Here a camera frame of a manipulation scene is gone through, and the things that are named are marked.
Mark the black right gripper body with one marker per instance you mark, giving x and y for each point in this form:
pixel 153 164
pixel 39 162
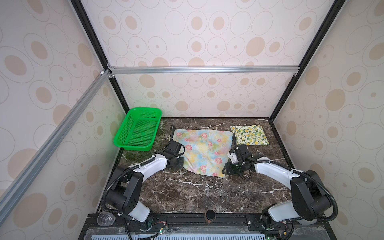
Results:
pixel 235 169

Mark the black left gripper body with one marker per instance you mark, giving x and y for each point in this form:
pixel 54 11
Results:
pixel 178 163

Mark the floral pastel skirt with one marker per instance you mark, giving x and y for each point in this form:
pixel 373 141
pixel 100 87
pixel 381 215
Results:
pixel 206 151

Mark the lemon print green skirt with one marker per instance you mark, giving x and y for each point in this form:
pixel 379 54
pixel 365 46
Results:
pixel 250 135

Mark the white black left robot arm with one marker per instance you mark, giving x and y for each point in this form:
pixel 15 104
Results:
pixel 122 193

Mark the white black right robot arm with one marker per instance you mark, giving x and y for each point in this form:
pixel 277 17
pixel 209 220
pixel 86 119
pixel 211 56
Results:
pixel 311 200

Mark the green plastic basket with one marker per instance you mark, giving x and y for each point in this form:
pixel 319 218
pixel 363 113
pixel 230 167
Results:
pixel 138 130

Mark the brown cylindrical knob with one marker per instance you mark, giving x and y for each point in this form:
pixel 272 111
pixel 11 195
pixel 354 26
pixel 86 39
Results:
pixel 210 216

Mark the clear plastic cup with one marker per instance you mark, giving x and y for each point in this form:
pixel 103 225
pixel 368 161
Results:
pixel 106 219

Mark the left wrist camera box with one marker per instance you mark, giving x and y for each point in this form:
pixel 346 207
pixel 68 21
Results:
pixel 175 149

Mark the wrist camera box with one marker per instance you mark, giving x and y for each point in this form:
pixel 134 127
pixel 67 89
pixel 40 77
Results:
pixel 175 149
pixel 240 154

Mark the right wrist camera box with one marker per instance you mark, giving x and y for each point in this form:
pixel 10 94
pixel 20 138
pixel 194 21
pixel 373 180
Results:
pixel 240 154

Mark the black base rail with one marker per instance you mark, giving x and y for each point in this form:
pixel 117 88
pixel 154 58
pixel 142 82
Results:
pixel 194 227

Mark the silver aluminium rail back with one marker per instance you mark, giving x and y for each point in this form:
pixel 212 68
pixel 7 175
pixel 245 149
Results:
pixel 208 70

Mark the silver aluminium rail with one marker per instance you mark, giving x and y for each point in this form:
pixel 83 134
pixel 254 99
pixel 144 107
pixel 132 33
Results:
pixel 208 70
pixel 21 184

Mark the silver aluminium rail left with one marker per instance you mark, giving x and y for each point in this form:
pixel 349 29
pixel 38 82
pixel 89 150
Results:
pixel 21 184

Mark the black corner frame post left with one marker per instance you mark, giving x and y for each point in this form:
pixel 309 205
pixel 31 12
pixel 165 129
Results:
pixel 94 40

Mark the black corner frame post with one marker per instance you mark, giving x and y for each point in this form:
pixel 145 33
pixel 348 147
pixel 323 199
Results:
pixel 313 47
pixel 94 40

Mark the black corner frame post right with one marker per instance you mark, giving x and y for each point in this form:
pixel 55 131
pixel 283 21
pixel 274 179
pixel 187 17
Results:
pixel 313 47

